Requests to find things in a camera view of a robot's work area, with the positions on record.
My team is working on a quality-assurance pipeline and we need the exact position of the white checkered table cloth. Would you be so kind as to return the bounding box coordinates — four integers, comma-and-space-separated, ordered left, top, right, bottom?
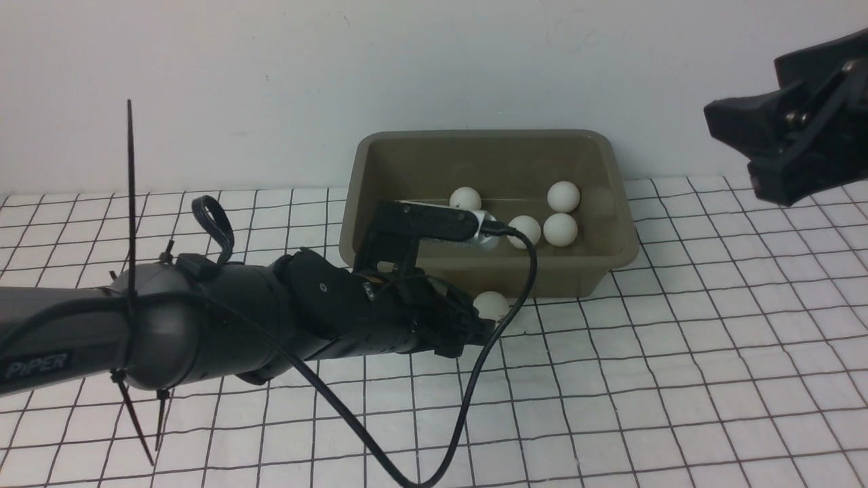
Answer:
1, 178, 867, 487

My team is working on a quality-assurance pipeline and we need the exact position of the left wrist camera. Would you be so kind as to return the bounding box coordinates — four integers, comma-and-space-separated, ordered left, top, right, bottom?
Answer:
353, 201, 508, 277

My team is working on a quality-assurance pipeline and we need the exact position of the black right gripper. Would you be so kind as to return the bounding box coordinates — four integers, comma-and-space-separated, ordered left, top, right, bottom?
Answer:
703, 30, 867, 207

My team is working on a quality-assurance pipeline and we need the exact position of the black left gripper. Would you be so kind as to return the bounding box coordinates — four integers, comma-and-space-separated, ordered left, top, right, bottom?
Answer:
281, 249, 495, 359

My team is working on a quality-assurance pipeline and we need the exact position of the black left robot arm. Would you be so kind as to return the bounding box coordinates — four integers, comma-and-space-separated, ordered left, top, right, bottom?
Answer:
2, 248, 495, 395

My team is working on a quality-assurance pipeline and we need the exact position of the white ping-pong ball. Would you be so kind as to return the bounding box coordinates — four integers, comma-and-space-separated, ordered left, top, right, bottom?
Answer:
449, 186, 481, 211
508, 214, 542, 249
473, 291, 511, 323
547, 180, 582, 214
542, 213, 579, 247

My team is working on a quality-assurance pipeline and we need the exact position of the olive plastic storage bin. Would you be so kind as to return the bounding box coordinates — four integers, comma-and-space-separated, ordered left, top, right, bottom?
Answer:
338, 129, 639, 298

